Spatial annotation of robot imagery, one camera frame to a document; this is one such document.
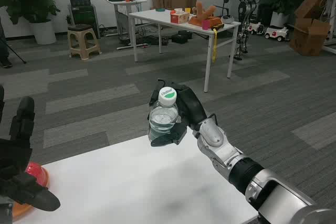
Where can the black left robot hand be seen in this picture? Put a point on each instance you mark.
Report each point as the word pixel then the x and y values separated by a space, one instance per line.
pixel 15 161

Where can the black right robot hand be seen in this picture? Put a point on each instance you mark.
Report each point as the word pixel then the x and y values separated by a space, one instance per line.
pixel 193 108

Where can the clear water bottle white cap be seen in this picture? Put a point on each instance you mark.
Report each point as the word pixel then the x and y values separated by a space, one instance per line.
pixel 162 121

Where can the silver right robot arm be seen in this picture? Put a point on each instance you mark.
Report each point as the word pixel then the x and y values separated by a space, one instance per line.
pixel 262 182

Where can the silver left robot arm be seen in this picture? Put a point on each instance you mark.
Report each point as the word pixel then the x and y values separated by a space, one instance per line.
pixel 5 213

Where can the red dome-shaped object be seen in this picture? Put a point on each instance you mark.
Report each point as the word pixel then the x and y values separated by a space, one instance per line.
pixel 36 171

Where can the black case under table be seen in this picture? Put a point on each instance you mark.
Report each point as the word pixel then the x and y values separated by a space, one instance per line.
pixel 182 37

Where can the pink cup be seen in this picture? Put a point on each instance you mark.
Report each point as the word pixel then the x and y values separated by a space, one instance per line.
pixel 205 24

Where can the yellow black tape measure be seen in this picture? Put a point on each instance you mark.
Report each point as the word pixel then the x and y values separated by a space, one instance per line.
pixel 218 26

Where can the orange tray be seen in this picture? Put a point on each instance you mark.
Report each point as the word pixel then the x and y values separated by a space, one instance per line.
pixel 212 21

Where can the red white tissue box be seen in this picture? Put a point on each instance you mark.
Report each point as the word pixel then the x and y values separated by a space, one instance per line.
pixel 179 17

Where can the white grey round device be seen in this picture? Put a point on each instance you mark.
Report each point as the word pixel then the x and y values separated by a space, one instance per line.
pixel 227 19

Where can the large white table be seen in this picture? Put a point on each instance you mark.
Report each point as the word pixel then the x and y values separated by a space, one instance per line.
pixel 162 16

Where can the small white toy car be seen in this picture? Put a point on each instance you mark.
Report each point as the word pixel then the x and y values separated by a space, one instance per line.
pixel 256 27

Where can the green plate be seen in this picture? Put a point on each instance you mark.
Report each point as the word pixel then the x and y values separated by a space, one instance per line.
pixel 160 10

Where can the black tripod leg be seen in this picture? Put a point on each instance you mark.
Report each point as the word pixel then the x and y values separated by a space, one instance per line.
pixel 17 54

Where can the brown cardboard boxes stack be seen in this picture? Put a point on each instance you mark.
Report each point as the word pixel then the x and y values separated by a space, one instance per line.
pixel 181 1

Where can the person's dark leg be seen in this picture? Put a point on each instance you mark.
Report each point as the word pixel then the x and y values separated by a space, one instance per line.
pixel 4 51

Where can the large white toy car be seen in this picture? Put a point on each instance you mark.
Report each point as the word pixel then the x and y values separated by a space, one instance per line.
pixel 277 33

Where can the silver black humanoid robot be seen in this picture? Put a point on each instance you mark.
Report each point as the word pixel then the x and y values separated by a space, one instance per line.
pixel 248 1

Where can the beige plastic stool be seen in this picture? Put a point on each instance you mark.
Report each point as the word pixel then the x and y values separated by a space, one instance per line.
pixel 84 40

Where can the small white desk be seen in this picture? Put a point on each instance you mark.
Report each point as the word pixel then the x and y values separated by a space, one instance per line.
pixel 118 0

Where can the open brown cardboard box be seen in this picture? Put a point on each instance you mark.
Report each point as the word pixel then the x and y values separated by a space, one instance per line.
pixel 308 37

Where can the tilted brown cardboard box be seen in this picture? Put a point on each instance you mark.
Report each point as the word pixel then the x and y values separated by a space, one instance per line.
pixel 309 3

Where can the white metal stand frame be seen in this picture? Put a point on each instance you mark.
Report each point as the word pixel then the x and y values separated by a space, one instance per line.
pixel 331 19

